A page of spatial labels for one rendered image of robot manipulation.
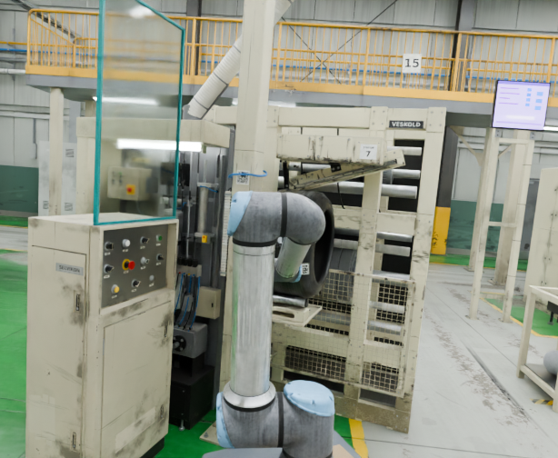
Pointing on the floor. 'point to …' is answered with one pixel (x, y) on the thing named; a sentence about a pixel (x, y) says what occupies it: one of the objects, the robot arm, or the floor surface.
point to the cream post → (249, 131)
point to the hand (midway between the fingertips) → (278, 244)
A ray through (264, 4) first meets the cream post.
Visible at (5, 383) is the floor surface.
